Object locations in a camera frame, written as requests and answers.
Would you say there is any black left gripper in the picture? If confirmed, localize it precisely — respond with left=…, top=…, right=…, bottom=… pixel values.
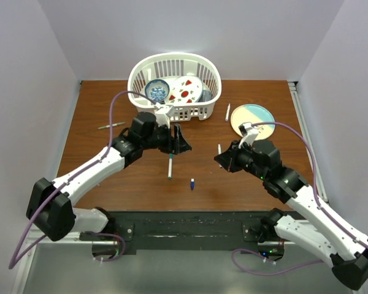
left=142, top=122, right=191, bottom=155

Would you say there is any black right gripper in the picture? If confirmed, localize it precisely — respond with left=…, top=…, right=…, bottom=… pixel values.
left=215, top=139, right=267, bottom=180

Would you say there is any white pen with teal tip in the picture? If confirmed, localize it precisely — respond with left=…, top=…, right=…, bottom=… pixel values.
left=167, top=157, right=173, bottom=179

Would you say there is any white pen with blue end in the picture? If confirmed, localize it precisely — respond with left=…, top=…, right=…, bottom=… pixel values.
left=224, top=103, right=231, bottom=122

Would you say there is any white pen with dark-blue tip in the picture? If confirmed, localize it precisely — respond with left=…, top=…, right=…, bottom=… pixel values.
left=218, top=143, right=222, bottom=168

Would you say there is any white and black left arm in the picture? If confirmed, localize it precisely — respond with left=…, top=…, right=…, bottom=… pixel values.
left=26, top=112, right=192, bottom=241

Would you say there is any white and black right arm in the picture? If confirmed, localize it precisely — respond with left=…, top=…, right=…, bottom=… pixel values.
left=214, top=140, right=368, bottom=291

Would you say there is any grey green pen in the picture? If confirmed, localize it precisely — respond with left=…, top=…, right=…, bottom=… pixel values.
left=98, top=122, right=125, bottom=130

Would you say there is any watermelon pattern plate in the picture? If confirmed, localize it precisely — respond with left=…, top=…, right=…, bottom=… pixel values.
left=165, top=75, right=204, bottom=105

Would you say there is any cream and blue plate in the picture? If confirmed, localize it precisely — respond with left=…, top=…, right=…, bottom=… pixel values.
left=230, top=104, right=275, bottom=140

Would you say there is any grey cup in basket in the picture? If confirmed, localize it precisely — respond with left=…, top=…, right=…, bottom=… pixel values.
left=199, top=90, right=213, bottom=102

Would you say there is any blue patterned bowl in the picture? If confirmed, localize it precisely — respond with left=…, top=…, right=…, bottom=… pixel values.
left=144, top=79, right=170, bottom=103

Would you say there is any white plastic dish basket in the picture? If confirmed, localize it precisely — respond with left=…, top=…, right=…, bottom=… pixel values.
left=127, top=52, right=221, bottom=121

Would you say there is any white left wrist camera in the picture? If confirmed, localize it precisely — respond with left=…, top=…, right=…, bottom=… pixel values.
left=154, top=103, right=175, bottom=128

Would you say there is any aluminium frame rail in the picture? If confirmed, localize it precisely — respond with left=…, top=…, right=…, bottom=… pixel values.
left=288, top=81, right=352, bottom=246

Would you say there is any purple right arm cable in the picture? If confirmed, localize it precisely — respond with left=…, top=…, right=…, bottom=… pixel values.
left=232, top=121, right=368, bottom=275

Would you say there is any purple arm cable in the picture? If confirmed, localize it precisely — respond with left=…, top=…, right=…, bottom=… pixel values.
left=232, top=121, right=368, bottom=275
left=8, top=91, right=160, bottom=270

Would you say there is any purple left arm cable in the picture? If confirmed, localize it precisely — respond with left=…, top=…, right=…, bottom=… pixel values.
left=8, top=91, right=160, bottom=270

